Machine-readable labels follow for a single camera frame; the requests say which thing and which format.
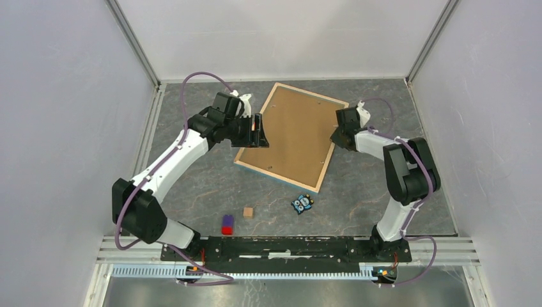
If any blue owl toy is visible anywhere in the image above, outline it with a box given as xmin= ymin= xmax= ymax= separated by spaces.
xmin=291 ymin=194 xmax=314 ymax=215

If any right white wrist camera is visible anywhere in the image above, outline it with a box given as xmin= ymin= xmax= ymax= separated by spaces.
xmin=355 ymin=100 xmax=371 ymax=128

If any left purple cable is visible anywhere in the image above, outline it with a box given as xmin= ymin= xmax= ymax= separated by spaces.
xmin=114 ymin=72 xmax=235 ymax=287

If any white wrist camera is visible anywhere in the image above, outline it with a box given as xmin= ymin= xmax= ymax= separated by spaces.
xmin=229 ymin=90 xmax=252 ymax=117
xmin=355 ymin=100 xmax=371 ymax=128

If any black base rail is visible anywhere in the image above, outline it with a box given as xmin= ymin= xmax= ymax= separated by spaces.
xmin=160 ymin=236 xmax=412 ymax=285

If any wooden picture frame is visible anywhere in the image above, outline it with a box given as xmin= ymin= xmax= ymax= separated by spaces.
xmin=233 ymin=83 xmax=350 ymax=194

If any purple cable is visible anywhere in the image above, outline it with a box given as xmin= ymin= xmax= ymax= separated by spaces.
xmin=114 ymin=72 xmax=235 ymax=287
xmin=359 ymin=98 xmax=438 ymax=289

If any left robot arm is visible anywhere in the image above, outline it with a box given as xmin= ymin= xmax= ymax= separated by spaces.
xmin=112 ymin=91 xmax=269 ymax=261

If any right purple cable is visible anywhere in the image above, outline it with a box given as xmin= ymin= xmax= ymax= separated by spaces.
xmin=359 ymin=98 xmax=438 ymax=289

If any brown cardboard backing board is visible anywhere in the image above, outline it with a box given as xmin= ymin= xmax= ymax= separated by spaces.
xmin=238 ymin=87 xmax=345 ymax=187

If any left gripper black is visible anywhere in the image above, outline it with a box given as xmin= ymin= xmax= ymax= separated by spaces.
xmin=224 ymin=113 xmax=270 ymax=148

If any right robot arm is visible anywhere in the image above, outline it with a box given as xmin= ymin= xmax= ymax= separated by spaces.
xmin=330 ymin=106 xmax=441 ymax=261

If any purple red toy block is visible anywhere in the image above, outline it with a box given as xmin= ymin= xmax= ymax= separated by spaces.
xmin=221 ymin=215 xmax=235 ymax=235

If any small wooden cube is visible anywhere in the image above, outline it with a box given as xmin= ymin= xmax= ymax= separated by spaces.
xmin=243 ymin=207 xmax=254 ymax=219

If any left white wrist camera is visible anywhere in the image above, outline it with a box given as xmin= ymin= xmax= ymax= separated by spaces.
xmin=229 ymin=90 xmax=252 ymax=117

